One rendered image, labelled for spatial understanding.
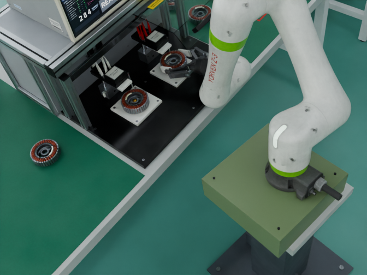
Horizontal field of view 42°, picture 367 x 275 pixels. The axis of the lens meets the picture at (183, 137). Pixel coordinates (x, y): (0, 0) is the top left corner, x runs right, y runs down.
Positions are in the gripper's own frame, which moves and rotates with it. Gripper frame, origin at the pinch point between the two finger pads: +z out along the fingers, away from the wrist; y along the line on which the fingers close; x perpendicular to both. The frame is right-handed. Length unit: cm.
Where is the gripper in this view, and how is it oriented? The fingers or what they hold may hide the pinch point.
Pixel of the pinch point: (173, 60)
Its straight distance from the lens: 200.7
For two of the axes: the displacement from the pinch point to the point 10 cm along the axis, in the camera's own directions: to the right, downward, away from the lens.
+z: -6.8, -2.2, 7.1
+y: -6.3, 6.7, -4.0
